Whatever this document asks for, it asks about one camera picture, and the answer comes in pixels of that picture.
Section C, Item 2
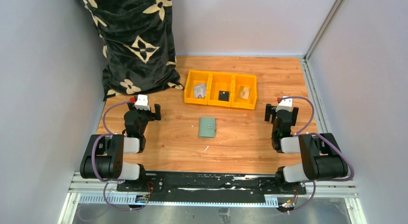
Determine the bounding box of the green card holder wallet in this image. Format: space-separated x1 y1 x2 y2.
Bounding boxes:
198 117 217 138

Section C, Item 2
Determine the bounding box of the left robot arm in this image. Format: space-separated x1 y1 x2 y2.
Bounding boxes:
80 101 162 191

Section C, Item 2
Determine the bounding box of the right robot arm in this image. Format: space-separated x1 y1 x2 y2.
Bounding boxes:
265 104 354 190

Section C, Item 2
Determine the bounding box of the tan card in bin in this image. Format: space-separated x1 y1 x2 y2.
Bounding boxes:
238 86 250 100

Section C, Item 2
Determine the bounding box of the black card in bin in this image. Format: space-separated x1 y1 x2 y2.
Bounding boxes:
218 91 230 102

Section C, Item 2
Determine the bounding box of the grey card in bin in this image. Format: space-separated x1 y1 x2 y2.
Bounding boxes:
193 83 207 98

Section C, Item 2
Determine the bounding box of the right yellow bin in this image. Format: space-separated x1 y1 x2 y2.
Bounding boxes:
231 74 257 110

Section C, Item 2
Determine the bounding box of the yellow bin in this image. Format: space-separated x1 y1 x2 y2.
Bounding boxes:
207 72 235 107
231 74 257 110
184 70 212 105

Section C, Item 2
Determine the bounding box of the left yellow bin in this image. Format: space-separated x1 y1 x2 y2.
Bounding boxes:
184 70 212 105

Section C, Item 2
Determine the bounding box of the middle yellow bin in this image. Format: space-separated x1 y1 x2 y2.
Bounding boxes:
207 72 235 107

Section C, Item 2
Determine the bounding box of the black floral blanket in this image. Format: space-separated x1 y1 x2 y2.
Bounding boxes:
78 0 184 98

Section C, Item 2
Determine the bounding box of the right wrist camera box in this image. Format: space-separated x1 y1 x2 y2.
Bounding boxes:
276 96 293 112

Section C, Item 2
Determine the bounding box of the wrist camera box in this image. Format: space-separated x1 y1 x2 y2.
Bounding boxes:
276 96 293 112
134 94 151 111

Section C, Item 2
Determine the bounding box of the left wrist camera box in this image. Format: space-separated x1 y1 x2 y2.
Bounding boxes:
134 94 151 111

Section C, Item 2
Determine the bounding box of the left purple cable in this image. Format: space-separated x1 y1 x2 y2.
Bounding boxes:
91 100 151 211

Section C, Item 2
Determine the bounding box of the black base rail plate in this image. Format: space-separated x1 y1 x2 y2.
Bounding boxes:
116 171 306 204

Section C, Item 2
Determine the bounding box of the aluminium frame rail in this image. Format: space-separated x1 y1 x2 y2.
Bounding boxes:
58 171 367 224

